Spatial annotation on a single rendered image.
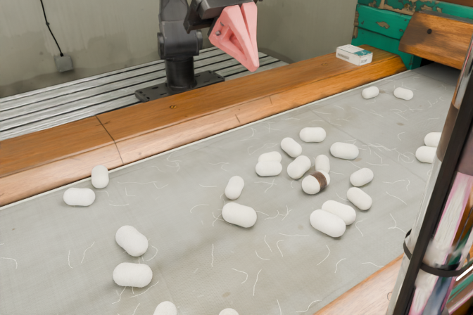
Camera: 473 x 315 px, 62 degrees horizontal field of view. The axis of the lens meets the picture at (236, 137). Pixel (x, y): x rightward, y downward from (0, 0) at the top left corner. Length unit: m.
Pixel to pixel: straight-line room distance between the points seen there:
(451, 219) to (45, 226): 0.39
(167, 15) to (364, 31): 0.42
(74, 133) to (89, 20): 1.93
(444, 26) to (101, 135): 0.57
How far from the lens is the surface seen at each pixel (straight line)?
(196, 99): 0.62
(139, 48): 2.62
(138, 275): 0.37
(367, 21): 0.91
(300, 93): 0.67
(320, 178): 0.46
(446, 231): 0.18
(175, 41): 0.80
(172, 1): 0.81
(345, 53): 0.79
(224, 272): 0.38
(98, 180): 0.48
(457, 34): 0.75
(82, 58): 2.51
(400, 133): 0.62
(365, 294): 0.35
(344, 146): 0.52
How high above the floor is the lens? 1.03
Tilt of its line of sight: 31 degrees down
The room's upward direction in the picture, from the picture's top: 1 degrees counter-clockwise
